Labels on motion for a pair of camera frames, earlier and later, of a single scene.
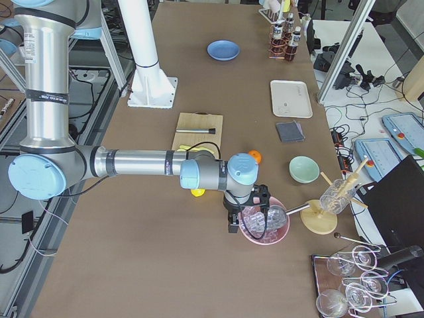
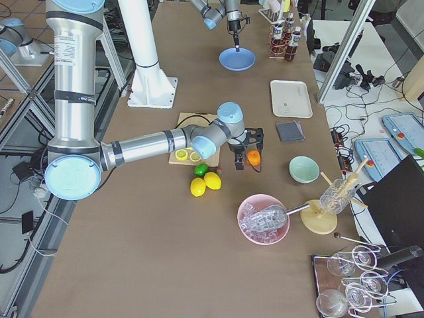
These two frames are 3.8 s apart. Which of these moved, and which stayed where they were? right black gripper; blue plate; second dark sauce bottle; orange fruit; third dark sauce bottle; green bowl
Moved: right black gripper; blue plate
Stayed: orange fruit; second dark sauce bottle; third dark sauce bottle; green bowl
